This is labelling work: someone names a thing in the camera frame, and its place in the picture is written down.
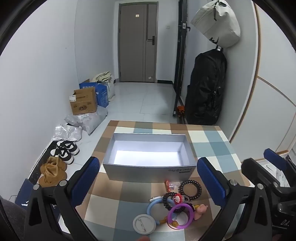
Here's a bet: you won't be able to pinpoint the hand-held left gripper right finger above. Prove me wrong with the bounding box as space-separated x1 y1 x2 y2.
196 157 278 241

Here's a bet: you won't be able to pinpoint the white cabinet wooden trim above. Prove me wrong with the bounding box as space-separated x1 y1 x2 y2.
229 0 296 160

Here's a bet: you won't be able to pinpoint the brown cardboard box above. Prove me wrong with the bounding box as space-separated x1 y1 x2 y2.
69 87 99 115

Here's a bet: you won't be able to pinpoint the beige fabric bag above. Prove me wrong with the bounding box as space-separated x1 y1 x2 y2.
191 0 241 49

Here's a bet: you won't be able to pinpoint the round white pin badge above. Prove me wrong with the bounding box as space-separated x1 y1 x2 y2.
132 214 157 235

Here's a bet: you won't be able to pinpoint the dark grey trousers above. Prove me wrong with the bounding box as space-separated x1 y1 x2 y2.
0 196 30 241

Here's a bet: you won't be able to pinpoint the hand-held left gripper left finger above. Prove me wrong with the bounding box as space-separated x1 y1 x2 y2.
24 156 100 241

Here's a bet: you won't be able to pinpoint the silver cardboard box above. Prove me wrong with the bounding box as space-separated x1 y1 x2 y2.
102 133 197 182

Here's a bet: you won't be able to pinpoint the clear plastic bag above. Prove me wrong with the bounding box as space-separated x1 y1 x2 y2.
53 124 83 142

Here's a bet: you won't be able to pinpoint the light blue bracelet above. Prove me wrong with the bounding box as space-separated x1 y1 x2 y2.
147 197 176 226

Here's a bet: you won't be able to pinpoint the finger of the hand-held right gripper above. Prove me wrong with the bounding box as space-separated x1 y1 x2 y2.
264 148 296 179
241 158 281 194

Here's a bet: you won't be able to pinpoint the crumpled white plastic bag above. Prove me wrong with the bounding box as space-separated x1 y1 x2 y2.
259 160 290 187

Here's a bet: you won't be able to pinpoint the black backpack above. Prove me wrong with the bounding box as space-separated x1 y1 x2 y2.
185 48 227 126

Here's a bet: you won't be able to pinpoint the black floor mat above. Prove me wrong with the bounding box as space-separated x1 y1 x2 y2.
28 140 58 181

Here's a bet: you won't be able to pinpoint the grey door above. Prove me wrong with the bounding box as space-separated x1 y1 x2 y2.
118 2 159 83

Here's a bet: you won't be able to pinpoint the beige tote bag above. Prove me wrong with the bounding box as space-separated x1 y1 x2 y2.
91 71 114 83

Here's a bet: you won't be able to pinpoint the large black coil hair tie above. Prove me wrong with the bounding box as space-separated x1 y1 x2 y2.
179 179 202 196

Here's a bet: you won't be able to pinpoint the pink toy figure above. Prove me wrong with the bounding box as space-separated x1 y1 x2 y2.
193 204 208 220

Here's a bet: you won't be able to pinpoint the checkered tablecloth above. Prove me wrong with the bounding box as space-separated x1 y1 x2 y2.
76 120 251 241

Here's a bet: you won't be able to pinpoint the black white sneaker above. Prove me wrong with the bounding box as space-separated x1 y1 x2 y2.
50 147 75 165
57 140 80 156

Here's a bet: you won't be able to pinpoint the purple bracelet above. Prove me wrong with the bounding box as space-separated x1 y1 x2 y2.
168 203 194 230

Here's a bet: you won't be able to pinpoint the black metal rack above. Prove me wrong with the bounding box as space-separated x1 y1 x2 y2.
172 0 192 117

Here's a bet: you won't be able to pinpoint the brown suede shoe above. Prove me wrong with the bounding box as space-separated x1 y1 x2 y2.
38 163 67 188
47 156 67 174

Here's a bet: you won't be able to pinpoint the dark blue paper bag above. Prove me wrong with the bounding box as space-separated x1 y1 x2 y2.
15 179 58 223

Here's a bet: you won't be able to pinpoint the grey mailing bag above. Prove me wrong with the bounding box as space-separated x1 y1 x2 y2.
65 105 108 135

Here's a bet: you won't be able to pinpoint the small black coil hair tie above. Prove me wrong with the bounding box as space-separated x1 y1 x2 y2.
162 192 183 210

